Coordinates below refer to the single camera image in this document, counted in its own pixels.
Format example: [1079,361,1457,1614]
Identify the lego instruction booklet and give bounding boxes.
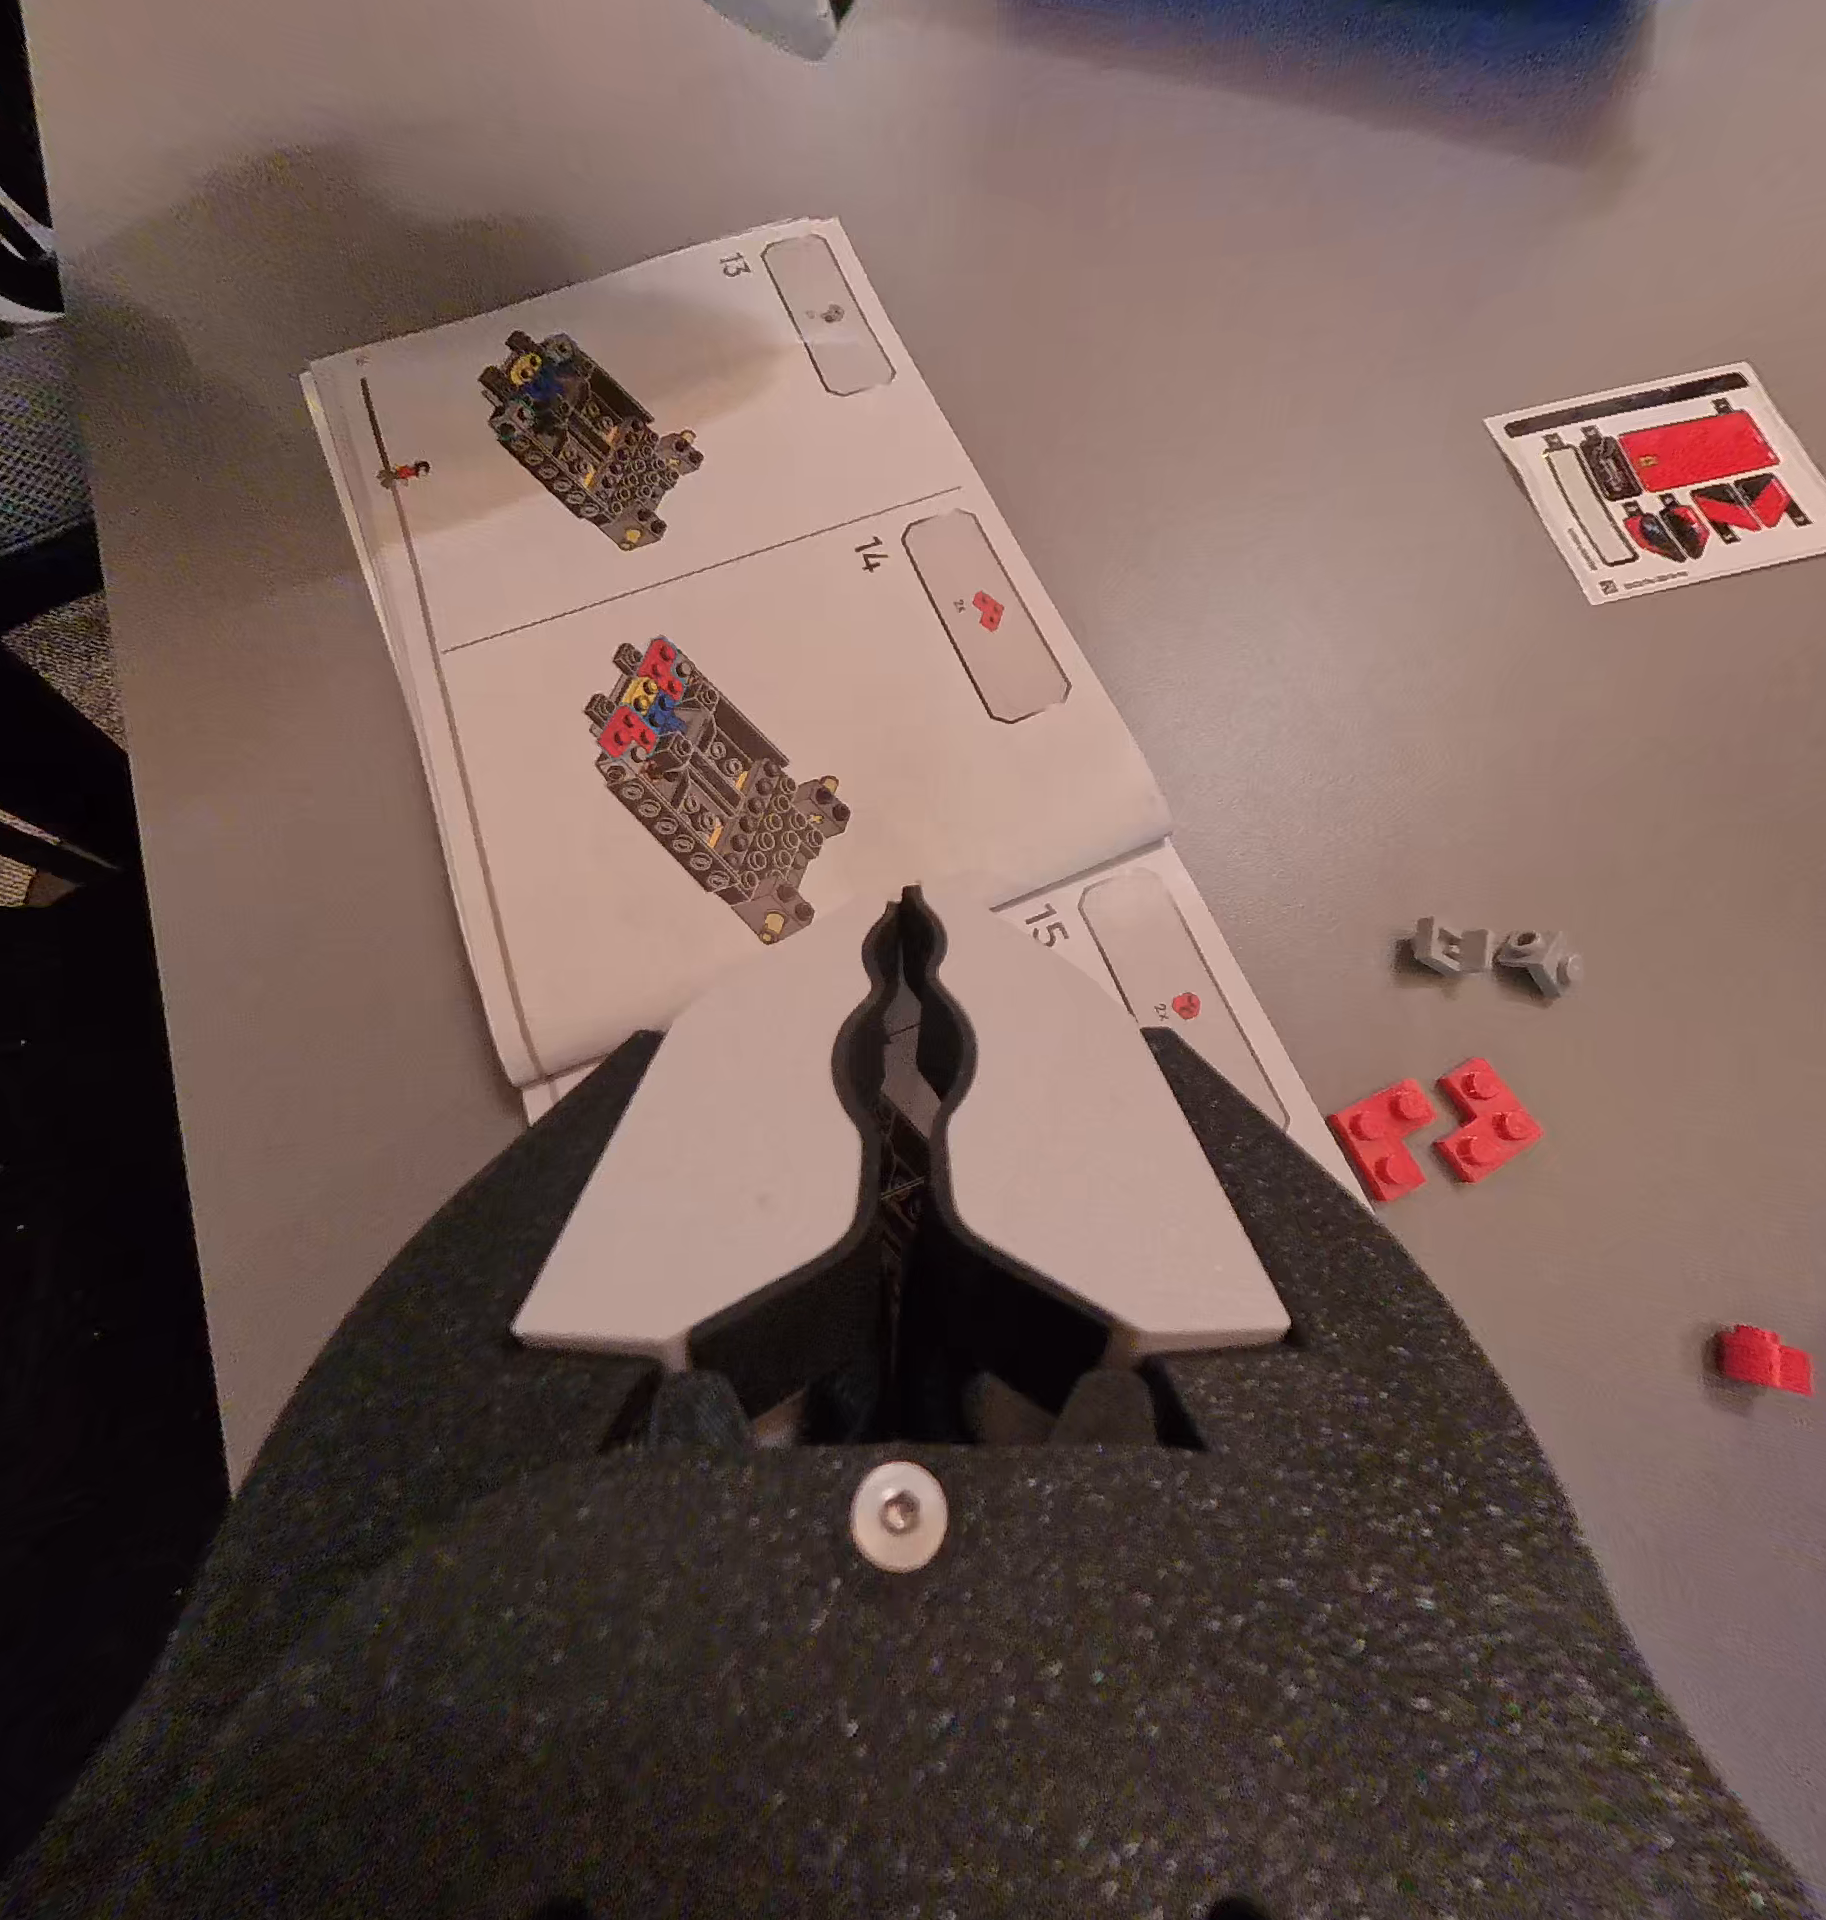
[300,217,1374,1205]

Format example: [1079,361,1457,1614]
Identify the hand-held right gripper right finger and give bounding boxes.
[910,886,1294,1362]

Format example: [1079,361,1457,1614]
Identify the lego sticker sheet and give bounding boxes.
[1482,361,1826,610]

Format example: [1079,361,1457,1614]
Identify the red corner lego plate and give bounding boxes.
[1431,1057,1546,1188]
[1324,1078,1440,1210]

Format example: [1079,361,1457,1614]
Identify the black office chair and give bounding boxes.
[0,0,141,918]

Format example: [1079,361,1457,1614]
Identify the small red lego piece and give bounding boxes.
[1708,1323,1815,1397]

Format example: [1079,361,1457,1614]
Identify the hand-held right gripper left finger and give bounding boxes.
[510,886,916,1374]

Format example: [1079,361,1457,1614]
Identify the blue plastic bin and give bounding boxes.
[995,0,1657,69]

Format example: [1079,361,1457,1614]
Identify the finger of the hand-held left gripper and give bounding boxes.
[707,0,857,63]

